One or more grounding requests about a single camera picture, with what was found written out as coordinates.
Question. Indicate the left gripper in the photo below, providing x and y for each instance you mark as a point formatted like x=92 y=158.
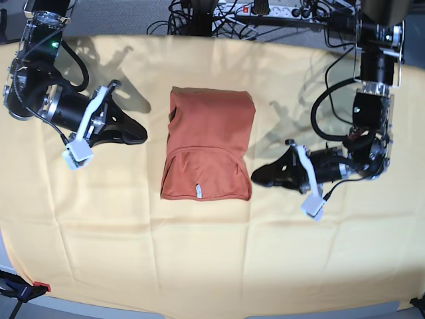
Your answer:
x=288 y=173

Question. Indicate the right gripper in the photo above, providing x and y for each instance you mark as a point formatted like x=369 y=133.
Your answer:
x=110 y=124

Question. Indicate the orange T-shirt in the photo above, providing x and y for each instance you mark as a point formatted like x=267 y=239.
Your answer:
x=208 y=136

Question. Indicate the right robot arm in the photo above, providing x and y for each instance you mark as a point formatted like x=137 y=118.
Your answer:
x=36 y=88

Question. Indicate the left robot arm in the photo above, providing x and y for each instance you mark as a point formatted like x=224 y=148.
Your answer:
x=376 y=30

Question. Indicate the black power adapter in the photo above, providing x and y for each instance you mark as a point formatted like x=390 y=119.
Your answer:
x=343 y=23

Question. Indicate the white power strip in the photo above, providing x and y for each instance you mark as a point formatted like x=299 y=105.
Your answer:
x=241 y=10

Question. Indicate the black clamp corner right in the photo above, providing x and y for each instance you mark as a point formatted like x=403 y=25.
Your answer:
x=419 y=303

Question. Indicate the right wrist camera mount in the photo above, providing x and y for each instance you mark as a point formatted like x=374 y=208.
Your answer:
x=78 y=153

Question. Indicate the black table leg post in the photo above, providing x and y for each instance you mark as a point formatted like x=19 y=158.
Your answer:
x=202 y=18

